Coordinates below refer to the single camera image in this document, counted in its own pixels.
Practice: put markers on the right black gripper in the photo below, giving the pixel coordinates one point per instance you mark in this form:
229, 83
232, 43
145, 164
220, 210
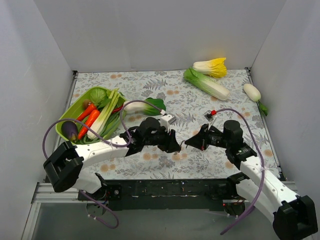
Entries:
203, 137

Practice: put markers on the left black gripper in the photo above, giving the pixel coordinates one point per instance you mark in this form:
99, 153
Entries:
167, 140

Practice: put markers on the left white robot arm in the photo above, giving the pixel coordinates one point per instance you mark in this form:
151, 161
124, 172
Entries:
65, 167

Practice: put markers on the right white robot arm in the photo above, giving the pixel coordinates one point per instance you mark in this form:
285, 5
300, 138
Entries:
293, 217

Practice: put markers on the floral table mat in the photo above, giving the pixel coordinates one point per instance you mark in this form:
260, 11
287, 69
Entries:
188, 104

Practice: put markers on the green bok choy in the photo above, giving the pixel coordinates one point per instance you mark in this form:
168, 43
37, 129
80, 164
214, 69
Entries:
145, 108

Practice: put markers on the green napa cabbage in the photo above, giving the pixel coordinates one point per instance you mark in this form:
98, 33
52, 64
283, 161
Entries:
206, 84

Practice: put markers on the red chili pepper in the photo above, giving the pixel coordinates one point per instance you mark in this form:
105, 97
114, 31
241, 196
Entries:
117, 109

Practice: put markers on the green celery stalks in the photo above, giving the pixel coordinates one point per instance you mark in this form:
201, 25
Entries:
108, 106

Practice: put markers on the white radish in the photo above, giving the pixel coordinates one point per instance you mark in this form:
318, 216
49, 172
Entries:
254, 94

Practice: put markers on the green plastic basket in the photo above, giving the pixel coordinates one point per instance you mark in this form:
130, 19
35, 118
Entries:
76, 109

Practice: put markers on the yellow napa cabbage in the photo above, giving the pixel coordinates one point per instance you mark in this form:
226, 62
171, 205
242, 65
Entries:
215, 68

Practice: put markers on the orange carrot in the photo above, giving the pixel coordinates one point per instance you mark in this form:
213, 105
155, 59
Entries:
87, 112
89, 122

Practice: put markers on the brown kiwi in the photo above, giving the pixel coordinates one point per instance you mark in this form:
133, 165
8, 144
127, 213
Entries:
86, 103

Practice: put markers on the purple eggplant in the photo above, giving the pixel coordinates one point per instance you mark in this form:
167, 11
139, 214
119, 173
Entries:
70, 131

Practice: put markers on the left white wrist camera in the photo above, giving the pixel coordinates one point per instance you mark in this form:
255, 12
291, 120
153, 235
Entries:
166, 121

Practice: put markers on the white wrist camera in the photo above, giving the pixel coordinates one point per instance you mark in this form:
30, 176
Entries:
166, 121
209, 115

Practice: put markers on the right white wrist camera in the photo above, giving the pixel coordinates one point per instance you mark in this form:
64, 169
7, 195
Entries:
209, 115

